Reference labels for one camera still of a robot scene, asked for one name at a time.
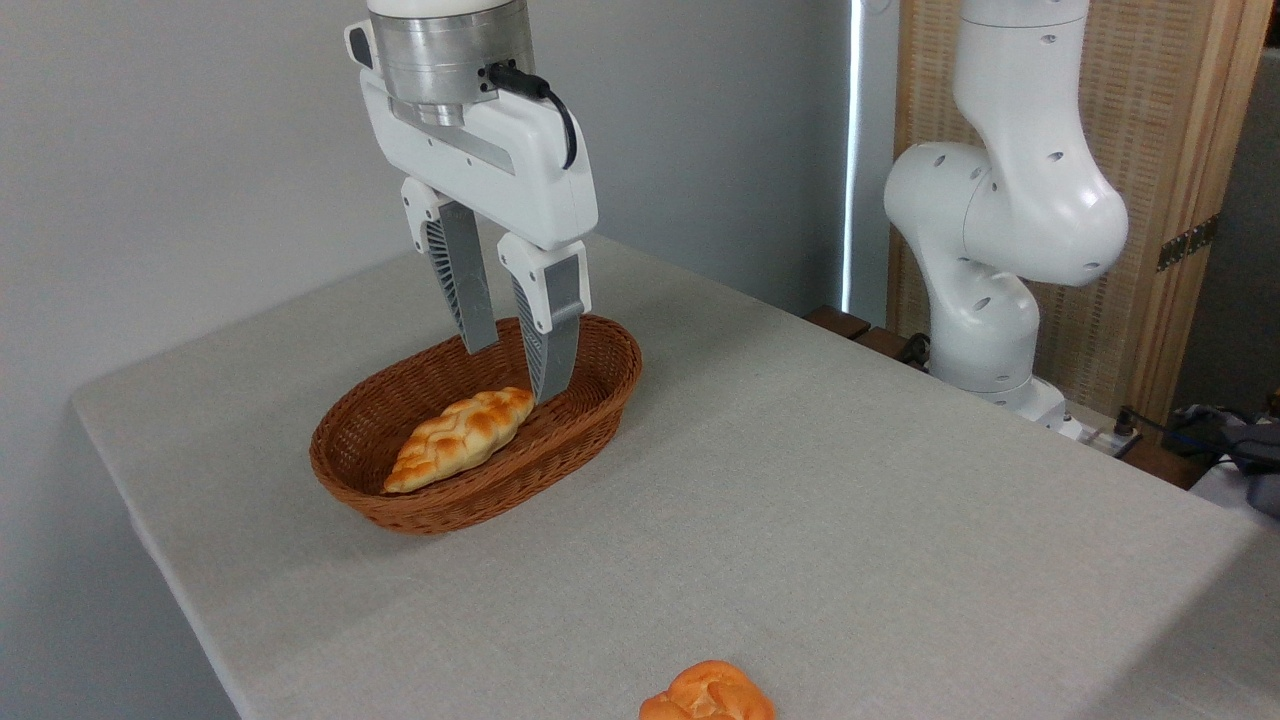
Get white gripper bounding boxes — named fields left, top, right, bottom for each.
left=345, top=22, right=599, bottom=406

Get round knotted bread roll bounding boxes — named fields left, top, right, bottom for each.
left=639, top=660, right=776, bottom=720

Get long braided bread loaf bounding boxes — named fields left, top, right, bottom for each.
left=384, top=387, right=536, bottom=495

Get brown wicker basket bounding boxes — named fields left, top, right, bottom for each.
left=309, top=314, right=643, bottom=536

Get grey tablecloth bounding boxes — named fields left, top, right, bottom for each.
left=72, top=215, right=1280, bottom=720

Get woven wood-framed screen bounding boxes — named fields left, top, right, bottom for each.
left=888, top=0, right=1276, bottom=426

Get dark metal hinge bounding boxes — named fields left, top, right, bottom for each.
left=1157, top=215, right=1220, bottom=273

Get dark bag pile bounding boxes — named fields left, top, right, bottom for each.
left=1165, top=403, right=1280, bottom=516

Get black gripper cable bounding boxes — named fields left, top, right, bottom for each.
left=485, top=62, right=579, bottom=171

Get black base plug cable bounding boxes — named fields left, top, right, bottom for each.
left=1112, top=405, right=1201, bottom=446

